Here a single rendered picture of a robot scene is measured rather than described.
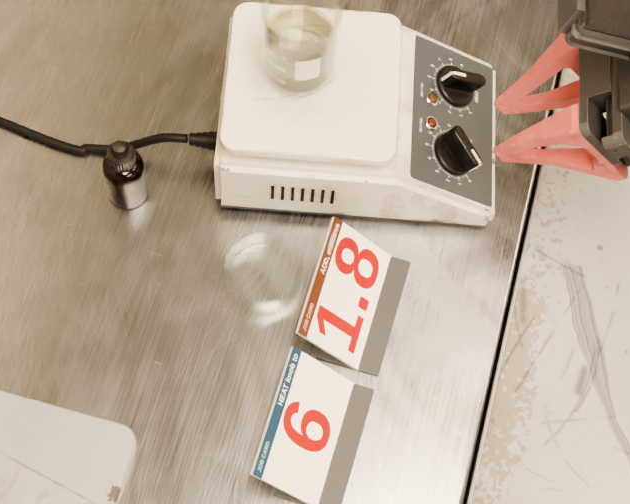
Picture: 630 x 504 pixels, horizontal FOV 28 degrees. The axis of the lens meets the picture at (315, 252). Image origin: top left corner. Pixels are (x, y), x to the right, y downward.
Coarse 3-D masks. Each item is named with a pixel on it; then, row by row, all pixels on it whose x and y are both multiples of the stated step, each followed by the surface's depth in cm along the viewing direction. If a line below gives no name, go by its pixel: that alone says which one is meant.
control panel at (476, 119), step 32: (416, 64) 90; (448, 64) 91; (480, 64) 93; (416, 96) 89; (480, 96) 92; (416, 128) 88; (448, 128) 89; (480, 128) 91; (416, 160) 87; (480, 192) 89
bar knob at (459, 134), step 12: (456, 132) 87; (444, 144) 88; (456, 144) 87; (468, 144) 87; (444, 156) 88; (456, 156) 88; (468, 156) 87; (444, 168) 88; (456, 168) 88; (468, 168) 88
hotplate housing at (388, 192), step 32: (416, 32) 91; (224, 64) 89; (224, 160) 85; (256, 160) 85; (288, 160) 85; (224, 192) 88; (256, 192) 88; (288, 192) 88; (320, 192) 87; (352, 192) 87; (384, 192) 87; (416, 192) 86; (448, 192) 87; (448, 224) 91; (480, 224) 90
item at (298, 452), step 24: (312, 384) 83; (336, 384) 85; (288, 408) 82; (312, 408) 83; (336, 408) 85; (288, 432) 82; (312, 432) 83; (288, 456) 81; (312, 456) 83; (288, 480) 81; (312, 480) 82
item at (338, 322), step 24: (360, 240) 88; (336, 264) 86; (360, 264) 88; (336, 288) 86; (360, 288) 88; (336, 312) 86; (360, 312) 87; (312, 336) 84; (336, 336) 85; (360, 336) 87
